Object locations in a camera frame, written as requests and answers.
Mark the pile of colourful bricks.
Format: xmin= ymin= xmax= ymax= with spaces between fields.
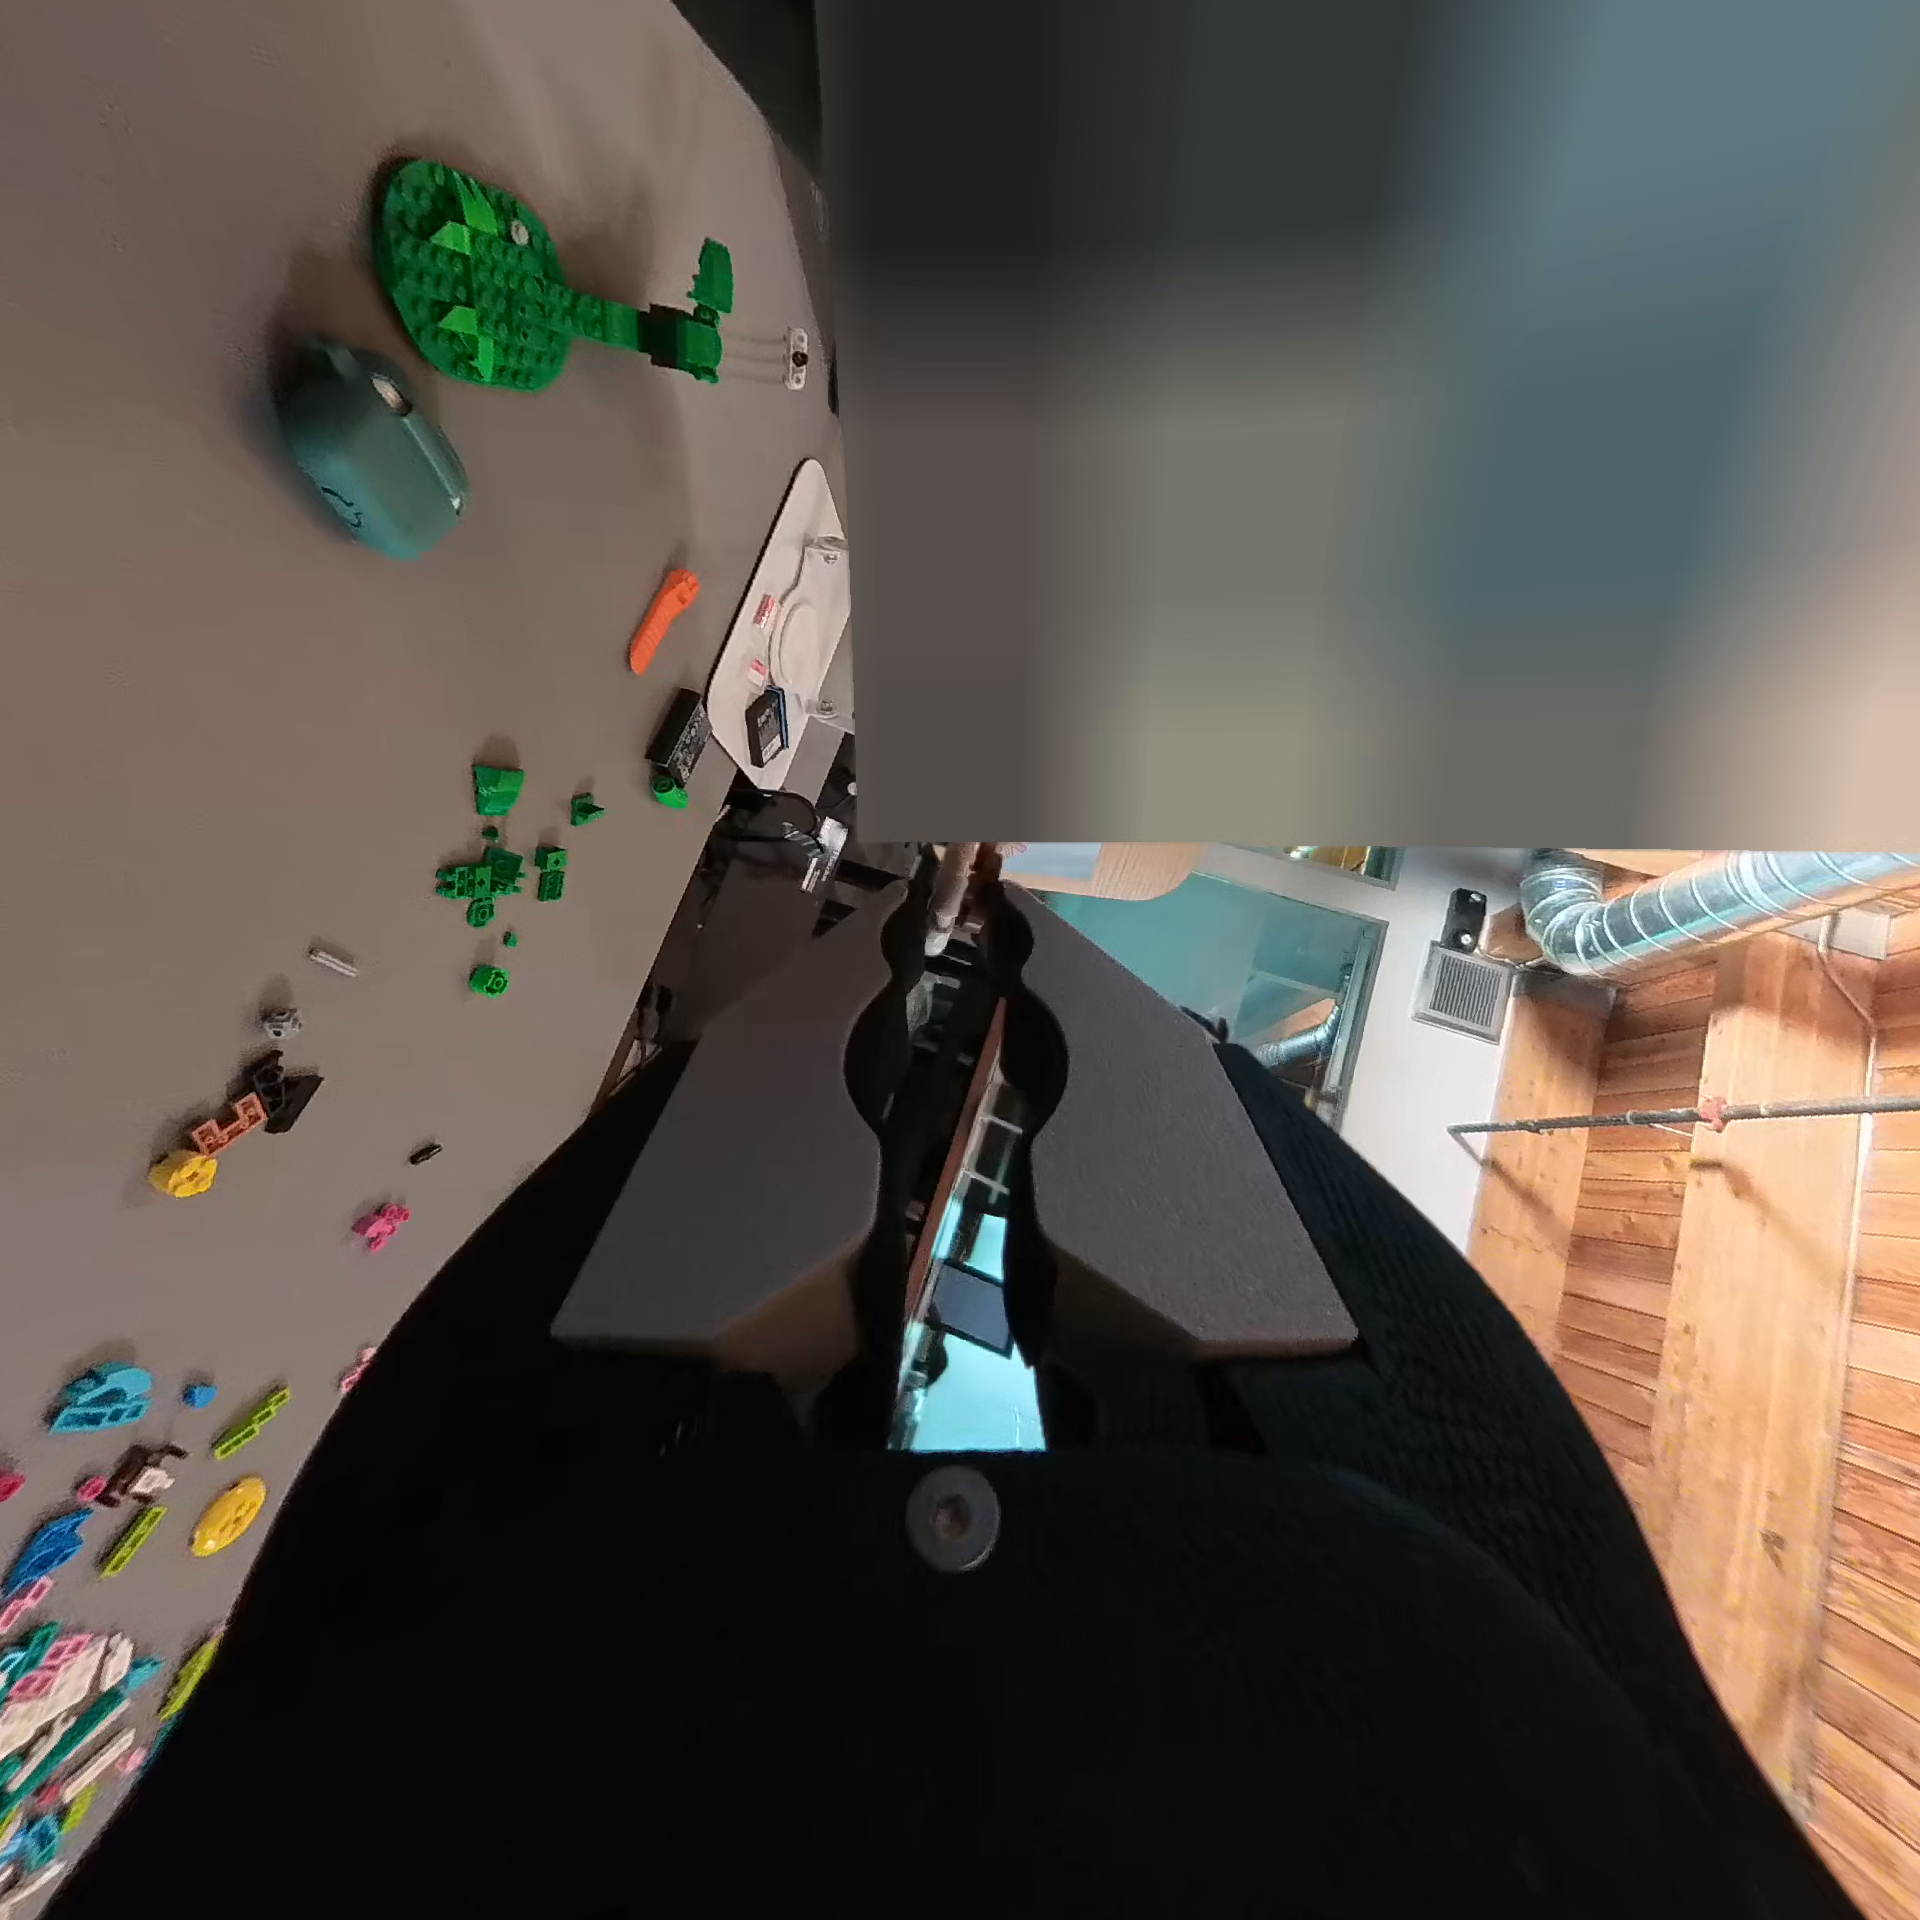
xmin=0 ymin=1500 xmax=226 ymax=1920

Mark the grey desk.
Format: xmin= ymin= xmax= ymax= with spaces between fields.
xmin=0 ymin=0 xmax=859 ymax=1920

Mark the teal arch brick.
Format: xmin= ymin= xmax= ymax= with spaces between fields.
xmin=47 ymin=1361 xmax=155 ymax=1438

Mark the orange brick separator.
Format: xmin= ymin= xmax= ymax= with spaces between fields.
xmin=627 ymin=567 xmax=703 ymax=677

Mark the wall vent grille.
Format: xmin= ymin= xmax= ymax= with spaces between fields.
xmin=1414 ymin=942 xmax=1518 ymax=1044

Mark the silver spiral air duct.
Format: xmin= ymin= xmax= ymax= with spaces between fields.
xmin=1518 ymin=848 xmax=1920 ymax=975

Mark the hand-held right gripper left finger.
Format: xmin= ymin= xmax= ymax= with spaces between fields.
xmin=548 ymin=883 xmax=916 ymax=1400

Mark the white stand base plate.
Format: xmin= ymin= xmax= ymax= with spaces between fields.
xmin=705 ymin=456 xmax=858 ymax=793

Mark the green brick plant model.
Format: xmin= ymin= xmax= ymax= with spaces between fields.
xmin=372 ymin=158 xmax=736 ymax=395

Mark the metal ceiling rod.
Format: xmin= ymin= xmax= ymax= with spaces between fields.
xmin=1447 ymin=1095 xmax=1920 ymax=1142

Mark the teal oval case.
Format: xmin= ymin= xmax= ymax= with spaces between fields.
xmin=272 ymin=336 xmax=471 ymax=564

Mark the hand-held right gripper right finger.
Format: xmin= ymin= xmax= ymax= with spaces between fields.
xmin=1001 ymin=883 xmax=1362 ymax=1389

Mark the pile of small green bricks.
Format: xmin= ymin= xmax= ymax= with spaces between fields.
xmin=433 ymin=760 xmax=609 ymax=1004

